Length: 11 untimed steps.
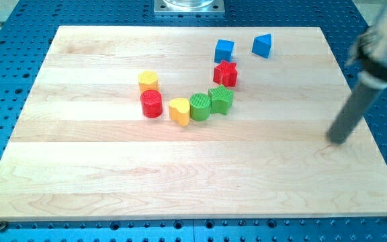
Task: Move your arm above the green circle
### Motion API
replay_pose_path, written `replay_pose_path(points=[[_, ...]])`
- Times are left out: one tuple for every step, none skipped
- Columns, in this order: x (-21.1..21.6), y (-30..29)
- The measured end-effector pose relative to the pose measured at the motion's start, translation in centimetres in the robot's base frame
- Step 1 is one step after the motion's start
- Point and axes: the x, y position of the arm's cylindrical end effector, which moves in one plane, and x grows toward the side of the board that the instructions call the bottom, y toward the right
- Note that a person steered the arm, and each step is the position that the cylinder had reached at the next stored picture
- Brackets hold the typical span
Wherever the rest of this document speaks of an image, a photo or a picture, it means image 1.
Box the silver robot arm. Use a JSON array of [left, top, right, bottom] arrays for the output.
[[348, 4, 387, 89]]

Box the yellow heart block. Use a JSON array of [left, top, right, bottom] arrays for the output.
[[169, 98, 190, 126]]

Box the green cylinder block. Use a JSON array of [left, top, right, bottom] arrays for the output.
[[189, 93, 211, 121]]

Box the green star block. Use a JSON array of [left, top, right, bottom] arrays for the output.
[[208, 85, 234, 115]]

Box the red cylinder block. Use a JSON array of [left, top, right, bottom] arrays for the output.
[[140, 89, 163, 118]]

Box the red star block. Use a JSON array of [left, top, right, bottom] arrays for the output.
[[213, 60, 238, 87]]

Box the yellow hexagon block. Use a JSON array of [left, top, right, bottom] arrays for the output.
[[138, 71, 159, 93]]

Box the light wooden board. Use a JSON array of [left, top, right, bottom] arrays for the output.
[[0, 26, 387, 221]]

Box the blue cube block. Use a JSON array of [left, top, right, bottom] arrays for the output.
[[214, 39, 234, 63]]

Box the blue triangular prism block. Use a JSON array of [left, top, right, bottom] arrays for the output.
[[252, 34, 272, 58]]

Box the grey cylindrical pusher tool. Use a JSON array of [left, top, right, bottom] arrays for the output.
[[327, 79, 387, 145]]

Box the black bolt front left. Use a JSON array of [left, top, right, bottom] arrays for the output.
[[0, 221, 7, 232]]

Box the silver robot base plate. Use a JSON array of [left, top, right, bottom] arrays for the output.
[[153, 0, 226, 16]]

